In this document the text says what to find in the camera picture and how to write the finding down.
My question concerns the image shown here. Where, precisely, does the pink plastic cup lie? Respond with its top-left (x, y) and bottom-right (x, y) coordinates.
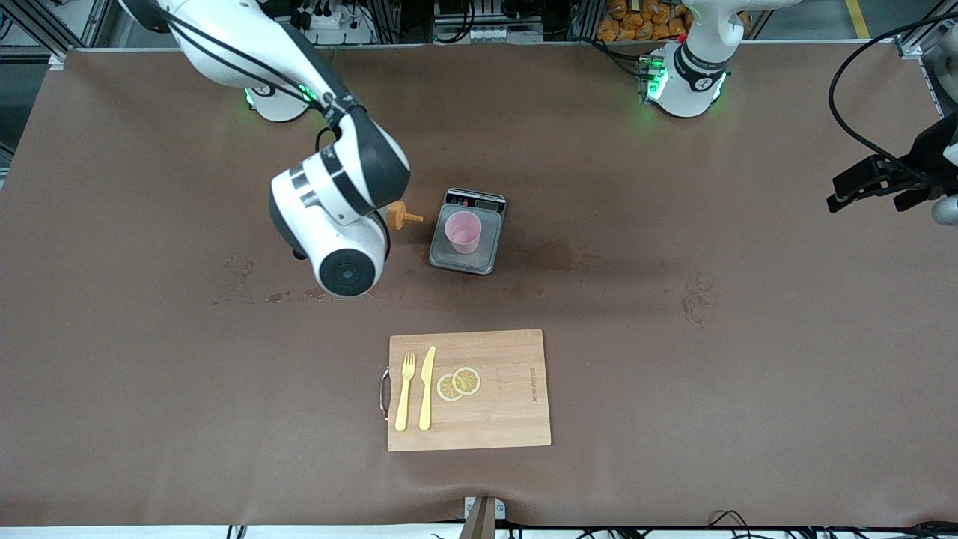
top-left (445, 210), bottom-right (483, 255)

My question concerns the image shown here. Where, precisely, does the clear sauce bottle orange cap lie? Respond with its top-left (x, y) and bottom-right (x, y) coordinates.
top-left (386, 200), bottom-right (425, 229)

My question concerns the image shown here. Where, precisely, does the orange snack bags pile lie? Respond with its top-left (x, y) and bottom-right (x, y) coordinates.
top-left (597, 0), bottom-right (693, 43)

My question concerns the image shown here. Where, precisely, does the brown table mat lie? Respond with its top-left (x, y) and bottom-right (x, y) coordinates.
top-left (0, 41), bottom-right (958, 529)

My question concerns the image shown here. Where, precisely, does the silver digital kitchen scale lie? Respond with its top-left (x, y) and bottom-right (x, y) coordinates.
top-left (428, 187), bottom-right (509, 276)

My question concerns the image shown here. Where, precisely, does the yellow plastic knife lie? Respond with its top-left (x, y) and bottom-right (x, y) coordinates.
top-left (418, 346), bottom-right (437, 433)

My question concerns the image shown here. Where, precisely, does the yellow plastic fork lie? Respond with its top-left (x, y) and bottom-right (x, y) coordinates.
top-left (394, 353), bottom-right (417, 433)

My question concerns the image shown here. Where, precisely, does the white power strip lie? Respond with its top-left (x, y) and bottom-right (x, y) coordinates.
top-left (288, 0), bottom-right (375, 46)

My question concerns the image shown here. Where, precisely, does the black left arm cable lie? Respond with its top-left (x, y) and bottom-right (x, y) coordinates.
top-left (827, 10), bottom-right (958, 179)

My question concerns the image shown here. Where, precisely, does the aluminium frame rail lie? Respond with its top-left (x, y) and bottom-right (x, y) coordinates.
top-left (894, 0), bottom-right (958, 117)
top-left (0, 0), bottom-right (124, 70)

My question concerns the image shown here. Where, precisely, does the black floor cable loop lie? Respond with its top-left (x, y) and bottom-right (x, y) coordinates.
top-left (706, 510), bottom-right (758, 531)

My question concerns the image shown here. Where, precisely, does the wooden cutting board metal handle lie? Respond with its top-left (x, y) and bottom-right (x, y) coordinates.
top-left (379, 329), bottom-right (553, 454)

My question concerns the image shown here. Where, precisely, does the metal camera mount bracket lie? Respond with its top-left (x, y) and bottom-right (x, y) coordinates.
top-left (458, 496), bottom-right (507, 539)

